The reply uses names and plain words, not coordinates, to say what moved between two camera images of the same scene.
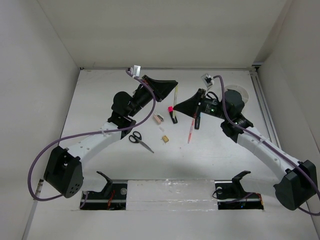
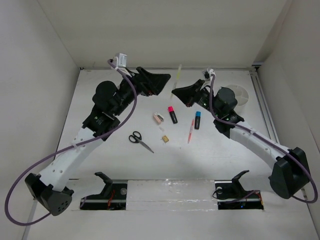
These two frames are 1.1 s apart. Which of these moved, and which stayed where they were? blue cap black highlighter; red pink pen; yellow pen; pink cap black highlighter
Moved: yellow pen
Stayed: pink cap black highlighter; blue cap black highlighter; red pink pen
